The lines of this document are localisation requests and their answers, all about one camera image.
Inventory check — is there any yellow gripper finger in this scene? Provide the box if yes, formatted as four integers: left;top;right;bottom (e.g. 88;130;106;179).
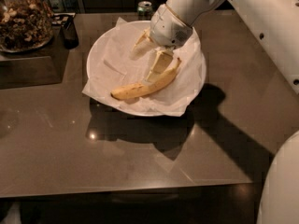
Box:
141;49;174;86
130;29;157;60

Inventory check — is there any glass jar of nuts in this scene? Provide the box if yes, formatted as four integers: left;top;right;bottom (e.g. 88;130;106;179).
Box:
0;0;53;53

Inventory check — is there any yellow banana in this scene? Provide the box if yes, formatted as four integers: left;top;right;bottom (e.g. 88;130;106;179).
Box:
110;58;181;100

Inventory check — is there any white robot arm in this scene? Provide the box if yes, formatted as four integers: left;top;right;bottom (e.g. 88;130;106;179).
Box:
131;0;299;224

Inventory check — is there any green aluminium can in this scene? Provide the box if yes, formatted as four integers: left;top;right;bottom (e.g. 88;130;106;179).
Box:
137;1;153;17

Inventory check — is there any white paper liner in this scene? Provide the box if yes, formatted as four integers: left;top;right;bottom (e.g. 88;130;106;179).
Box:
81;17;204;118

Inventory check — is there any small black box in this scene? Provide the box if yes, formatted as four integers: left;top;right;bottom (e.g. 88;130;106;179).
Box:
62;15;78;49

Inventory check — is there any white rounded gripper body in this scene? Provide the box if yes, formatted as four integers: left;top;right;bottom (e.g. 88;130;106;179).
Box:
149;4;192;48

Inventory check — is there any dark wooden tray stand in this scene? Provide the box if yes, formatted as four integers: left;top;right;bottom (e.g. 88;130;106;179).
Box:
0;27;69;90

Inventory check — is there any white bowl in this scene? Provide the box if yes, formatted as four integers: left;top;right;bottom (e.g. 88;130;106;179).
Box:
86;20;207;118

